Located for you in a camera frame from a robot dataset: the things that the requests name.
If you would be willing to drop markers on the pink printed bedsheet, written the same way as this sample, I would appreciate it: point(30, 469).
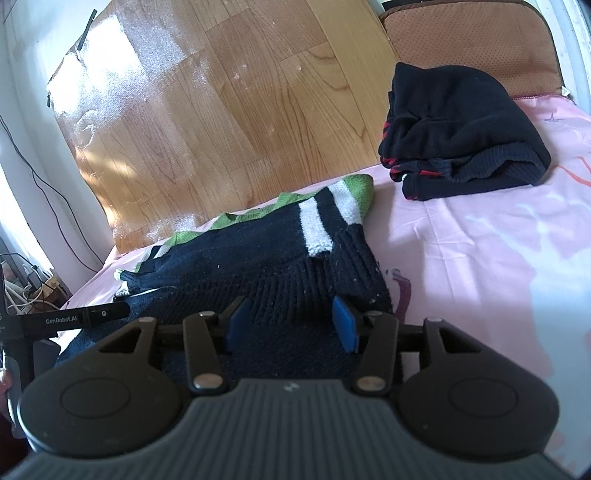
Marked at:
point(485, 254)

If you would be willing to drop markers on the brown cushion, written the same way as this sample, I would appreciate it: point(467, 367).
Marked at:
point(461, 41)

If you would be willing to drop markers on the black tape strip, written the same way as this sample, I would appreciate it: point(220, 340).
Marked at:
point(49, 99)
point(87, 28)

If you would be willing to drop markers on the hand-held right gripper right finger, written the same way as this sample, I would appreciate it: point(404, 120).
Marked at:
point(346, 328)

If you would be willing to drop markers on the folded black garment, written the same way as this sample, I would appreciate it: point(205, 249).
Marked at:
point(461, 115)

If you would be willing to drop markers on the wood-pattern wall board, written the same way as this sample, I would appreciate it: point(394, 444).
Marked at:
point(231, 115)

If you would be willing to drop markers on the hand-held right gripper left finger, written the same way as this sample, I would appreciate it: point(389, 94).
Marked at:
point(238, 323)

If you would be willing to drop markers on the white door frame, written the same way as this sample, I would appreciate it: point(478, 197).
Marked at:
point(570, 46)

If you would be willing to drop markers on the green navy white striped sweater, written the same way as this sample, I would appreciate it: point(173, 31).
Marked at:
point(258, 258)

